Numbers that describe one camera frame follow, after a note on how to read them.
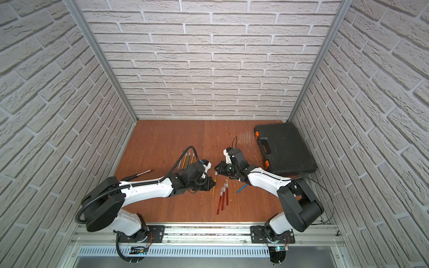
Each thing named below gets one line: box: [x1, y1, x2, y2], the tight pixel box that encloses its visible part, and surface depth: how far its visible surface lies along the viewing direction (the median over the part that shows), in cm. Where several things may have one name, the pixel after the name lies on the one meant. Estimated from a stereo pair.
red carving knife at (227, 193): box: [225, 178, 230, 207], surface depth 89 cm
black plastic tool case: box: [253, 122, 318, 180], surface depth 97 cm
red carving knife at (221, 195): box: [216, 187, 224, 215], surface depth 86 cm
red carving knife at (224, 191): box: [221, 183, 226, 212], surface depth 87 cm
